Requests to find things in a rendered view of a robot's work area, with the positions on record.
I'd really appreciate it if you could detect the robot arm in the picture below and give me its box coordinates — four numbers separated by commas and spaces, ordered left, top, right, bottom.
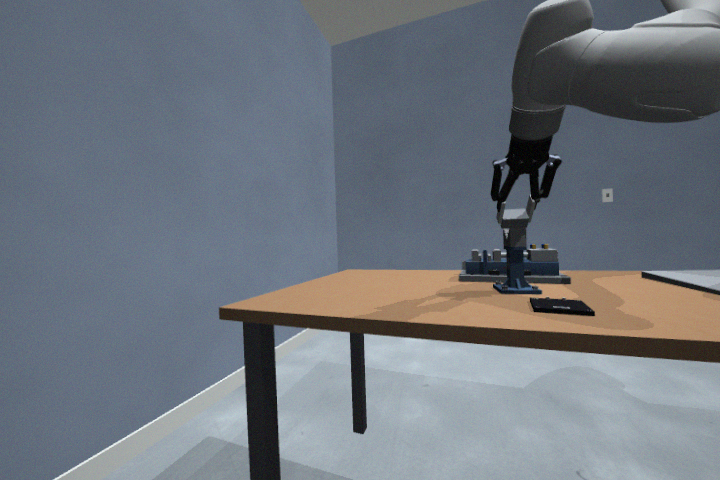
509, 0, 720, 140

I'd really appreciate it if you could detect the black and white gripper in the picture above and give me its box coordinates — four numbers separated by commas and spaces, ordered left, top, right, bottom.
491, 134, 562, 224

